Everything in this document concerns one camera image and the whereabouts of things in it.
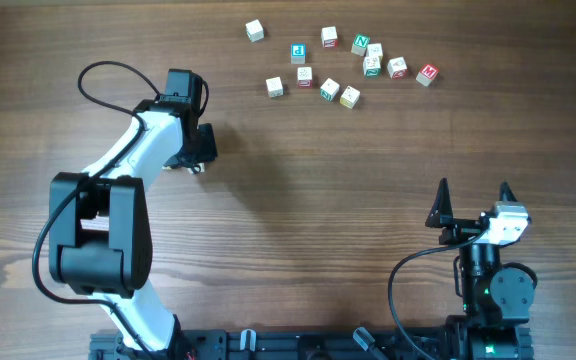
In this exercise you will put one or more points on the red M letter block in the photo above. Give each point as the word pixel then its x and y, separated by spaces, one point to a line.
pixel 427 75

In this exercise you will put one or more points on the green N letter block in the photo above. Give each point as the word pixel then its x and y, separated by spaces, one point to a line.
pixel 360 44

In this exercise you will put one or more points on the red edged white block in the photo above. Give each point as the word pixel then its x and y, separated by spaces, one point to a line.
pixel 397 68

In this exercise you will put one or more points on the green edged N block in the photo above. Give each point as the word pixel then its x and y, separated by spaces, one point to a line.
pixel 371 66

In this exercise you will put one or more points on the plain wooden block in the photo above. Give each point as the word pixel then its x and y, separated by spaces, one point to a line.
pixel 196 169

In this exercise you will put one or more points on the green edged picture block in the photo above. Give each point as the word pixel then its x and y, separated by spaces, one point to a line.
pixel 329 89

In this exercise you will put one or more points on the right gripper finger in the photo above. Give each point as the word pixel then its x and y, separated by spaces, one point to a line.
pixel 505 193
pixel 441 213

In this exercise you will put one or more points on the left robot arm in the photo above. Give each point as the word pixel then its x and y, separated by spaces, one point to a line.
pixel 98 230

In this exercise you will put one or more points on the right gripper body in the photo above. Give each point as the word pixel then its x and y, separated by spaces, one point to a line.
pixel 459 233

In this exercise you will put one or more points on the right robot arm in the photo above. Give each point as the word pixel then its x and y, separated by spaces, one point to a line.
pixel 497 296

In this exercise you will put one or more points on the red edged picture block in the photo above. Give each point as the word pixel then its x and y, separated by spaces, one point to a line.
pixel 304 77

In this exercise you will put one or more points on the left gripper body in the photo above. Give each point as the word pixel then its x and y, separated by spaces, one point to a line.
pixel 201 150

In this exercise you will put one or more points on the white picture block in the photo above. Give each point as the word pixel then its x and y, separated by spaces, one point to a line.
pixel 375 50

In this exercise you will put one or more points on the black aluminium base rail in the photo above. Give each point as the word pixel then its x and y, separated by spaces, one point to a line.
pixel 438 342

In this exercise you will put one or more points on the blue P letter block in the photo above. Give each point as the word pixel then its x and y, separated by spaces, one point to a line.
pixel 298 53

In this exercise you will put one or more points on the yellow picture block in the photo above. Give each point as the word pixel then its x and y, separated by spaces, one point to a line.
pixel 350 97

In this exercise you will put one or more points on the red edged top block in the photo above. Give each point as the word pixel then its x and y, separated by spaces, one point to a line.
pixel 329 37

